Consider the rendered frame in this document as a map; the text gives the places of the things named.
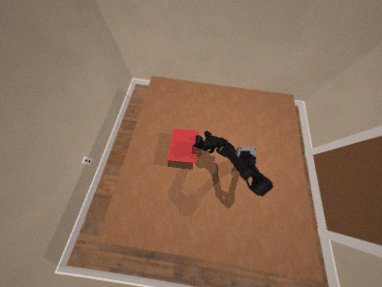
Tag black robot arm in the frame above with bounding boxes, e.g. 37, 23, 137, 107
205, 131, 273, 197

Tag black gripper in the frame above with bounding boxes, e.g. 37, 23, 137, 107
193, 135, 215, 153

